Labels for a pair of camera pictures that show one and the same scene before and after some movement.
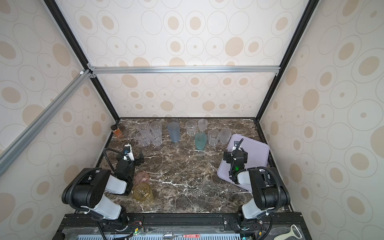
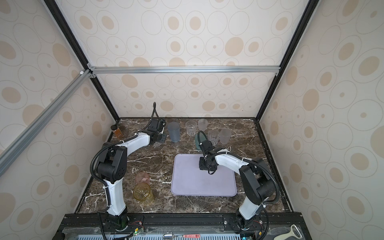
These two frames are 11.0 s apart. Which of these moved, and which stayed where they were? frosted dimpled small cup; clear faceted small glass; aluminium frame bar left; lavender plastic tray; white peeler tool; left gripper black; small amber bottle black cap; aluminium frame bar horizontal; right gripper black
Moved: right gripper black; left gripper black; lavender plastic tray
Stayed: aluminium frame bar left; clear faceted small glass; small amber bottle black cap; frosted dimpled small cup; aluminium frame bar horizontal; white peeler tool
